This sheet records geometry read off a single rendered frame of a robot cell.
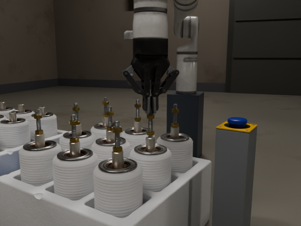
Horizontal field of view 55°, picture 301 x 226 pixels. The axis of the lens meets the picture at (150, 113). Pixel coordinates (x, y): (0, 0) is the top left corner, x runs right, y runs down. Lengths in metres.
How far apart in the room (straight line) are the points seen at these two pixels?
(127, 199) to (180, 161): 0.23
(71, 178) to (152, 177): 0.17
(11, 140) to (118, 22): 3.53
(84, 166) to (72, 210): 0.09
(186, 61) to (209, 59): 2.71
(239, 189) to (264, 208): 0.36
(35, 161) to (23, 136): 0.33
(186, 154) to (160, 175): 0.12
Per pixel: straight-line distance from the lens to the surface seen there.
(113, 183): 0.53
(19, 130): 1.01
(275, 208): 1.01
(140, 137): 0.78
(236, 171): 0.63
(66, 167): 0.61
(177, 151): 0.72
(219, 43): 3.95
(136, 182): 0.55
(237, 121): 0.62
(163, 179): 0.65
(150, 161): 0.62
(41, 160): 0.70
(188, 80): 1.26
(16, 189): 0.71
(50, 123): 1.08
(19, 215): 0.74
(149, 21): 0.60
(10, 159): 0.97
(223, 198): 0.67
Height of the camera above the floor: 0.46
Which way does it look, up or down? 11 degrees down
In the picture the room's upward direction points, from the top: straight up
